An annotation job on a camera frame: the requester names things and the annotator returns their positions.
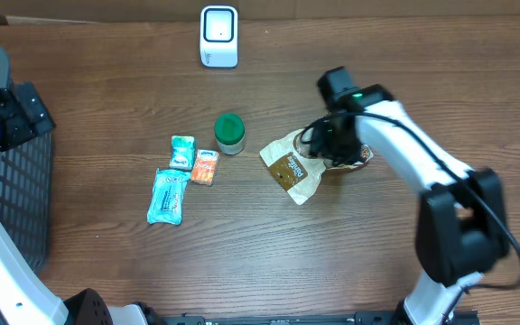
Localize beige paper bag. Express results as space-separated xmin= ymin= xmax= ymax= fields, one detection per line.
xmin=259 ymin=129 xmax=374 ymax=205

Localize green lid white jar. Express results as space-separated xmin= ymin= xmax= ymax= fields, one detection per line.
xmin=214 ymin=114 xmax=246 ymax=155

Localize orange tissue pack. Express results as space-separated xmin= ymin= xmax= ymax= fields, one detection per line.
xmin=190 ymin=149 xmax=219 ymax=186

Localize small teal tissue pack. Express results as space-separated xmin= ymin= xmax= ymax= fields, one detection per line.
xmin=170 ymin=135 xmax=196 ymax=171

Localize large teal wipes pack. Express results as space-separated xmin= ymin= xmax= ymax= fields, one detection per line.
xmin=146 ymin=169 xmax=190 ymax=226

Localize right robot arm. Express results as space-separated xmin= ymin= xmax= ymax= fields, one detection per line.
xmin=302 ymin=67 xmax=512 ymax=324

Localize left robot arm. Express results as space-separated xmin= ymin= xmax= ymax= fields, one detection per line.
xmin=0 ymin=83 xmax=159 ymax=324

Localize white barcode scanner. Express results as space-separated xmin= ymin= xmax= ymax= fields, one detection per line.
xmin=200 ymin=5 xmax=238 ymax=69

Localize grey plastic mesh basket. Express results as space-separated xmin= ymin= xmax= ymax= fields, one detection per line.
xmin=0 ymin=46 xmax=54 ymax=272

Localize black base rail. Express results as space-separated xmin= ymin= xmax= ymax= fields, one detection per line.
xmin=151 ymin=309 xmax=482 ymax=325

